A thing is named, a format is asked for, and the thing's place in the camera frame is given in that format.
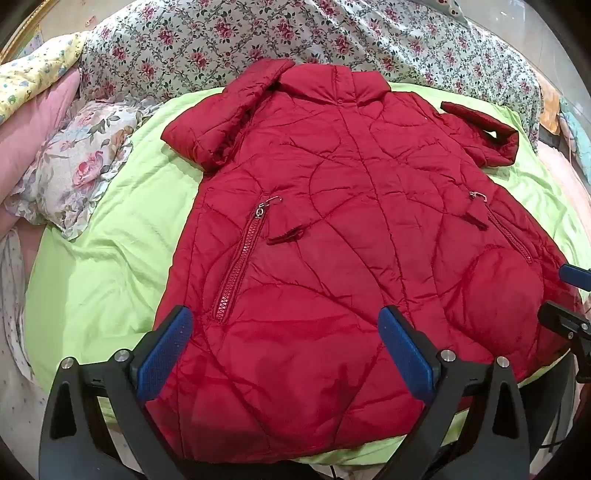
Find light green bed sheet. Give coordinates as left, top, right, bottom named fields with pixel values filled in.
left=23, top=80, right=591, bottom=472

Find gold picture frame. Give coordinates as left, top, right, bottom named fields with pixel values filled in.
left=0, top=0, right=52, bottom=63

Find large flower ruffled pillow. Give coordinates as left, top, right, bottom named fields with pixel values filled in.
left=8, top=99, right=162, bottom=241

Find small red flower quilt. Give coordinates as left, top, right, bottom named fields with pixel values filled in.
left=78, top=0, right=542, bottom=153

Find white animal print pillow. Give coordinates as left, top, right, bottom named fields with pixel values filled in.
left=434, top=0, right=469, bottom=21

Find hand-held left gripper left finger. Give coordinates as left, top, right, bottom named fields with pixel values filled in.
left=39, top=305, right=194, bottom=480

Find pink pillow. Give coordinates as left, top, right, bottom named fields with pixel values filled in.
left=0, top=69, right=84, bottom=259

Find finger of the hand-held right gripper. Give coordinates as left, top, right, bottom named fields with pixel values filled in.
left=537, top=300, right=591, bottom=385
left=558, top=262, right=591, bottom=292

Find yellow floral cloth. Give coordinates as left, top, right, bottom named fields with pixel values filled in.
left=0, top=33, right=88, bottom=127

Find orange pillow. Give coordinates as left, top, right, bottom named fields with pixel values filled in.
left=537, top=74, right=563, bottom=136

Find teal patterned cloth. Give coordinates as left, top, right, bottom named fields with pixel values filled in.
left=558, top=98, right=591, bottom=169

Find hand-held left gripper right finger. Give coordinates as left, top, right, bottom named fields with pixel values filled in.
left=378, top=305, right=553, bottom=480

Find pale pink blanket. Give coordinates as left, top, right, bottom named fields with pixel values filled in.
left=536, top=141, right=591, bottom=278

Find red quilted jacket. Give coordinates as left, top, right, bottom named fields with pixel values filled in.
left=147, top=58, right=583, bottom=465

